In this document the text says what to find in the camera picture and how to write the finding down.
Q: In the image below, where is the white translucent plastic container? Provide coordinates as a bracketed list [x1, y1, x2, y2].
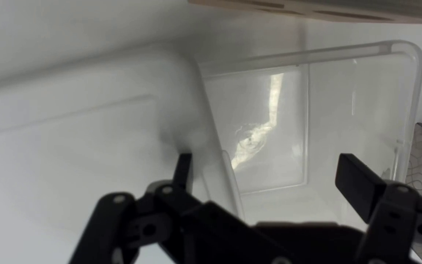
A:
[0, 41, 422, 264]

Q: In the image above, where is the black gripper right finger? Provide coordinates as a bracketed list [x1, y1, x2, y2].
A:
[335, 152, 422, 264]

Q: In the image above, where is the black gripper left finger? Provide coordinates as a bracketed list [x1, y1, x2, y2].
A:
[67, 151, 252, 264]

